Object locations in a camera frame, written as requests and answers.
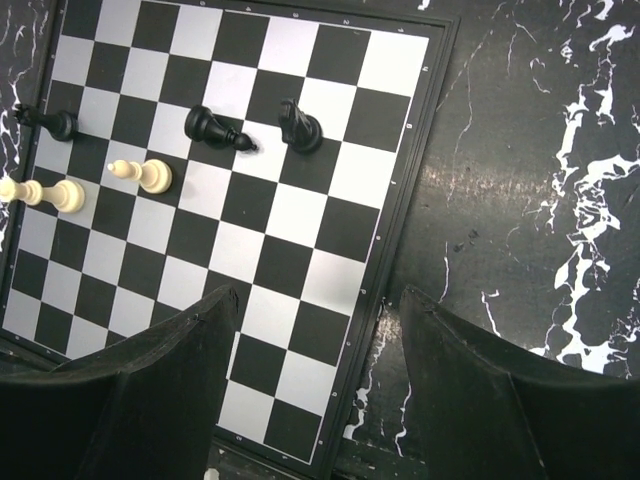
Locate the black queen chess piece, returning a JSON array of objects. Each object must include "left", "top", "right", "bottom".
[{"left": 13, "top": 104, "right": 78, "bottom": 142}]

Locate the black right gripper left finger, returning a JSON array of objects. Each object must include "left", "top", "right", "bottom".
[{"left": 1, "top": 286, "right": 239, "bottom": 479}]

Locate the black knight chess piece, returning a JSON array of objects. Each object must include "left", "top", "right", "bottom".
[{"left": 278, "top": 98, "right": 322, "bottom": 154}]

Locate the black white chessboard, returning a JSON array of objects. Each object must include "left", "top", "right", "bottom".
[{"left": 1, "top": 1, "right": 458, "bottom": 479}]

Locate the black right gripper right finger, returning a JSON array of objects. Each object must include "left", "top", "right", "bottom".
[{"left": 400, "top": 286, "right": 639, "bottom": 479}]

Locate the white bishop chess piece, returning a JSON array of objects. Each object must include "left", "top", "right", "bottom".
[{"left": 107, "top": 159, "right": 173, "bottom": 194}]

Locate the black bishop lying down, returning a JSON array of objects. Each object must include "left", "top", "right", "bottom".
[{"left": 184, "top": 105, "right": 258, "bottom": 152}]

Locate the white king chess piece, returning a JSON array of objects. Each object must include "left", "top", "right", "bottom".
[{"left": 1, "top": 177, "right": 85, "bottom": 213}]

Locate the black marble pattern mat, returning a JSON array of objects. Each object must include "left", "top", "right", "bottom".
[{"left": 1, "top": 1, "right": 639, "bottom": 461}]

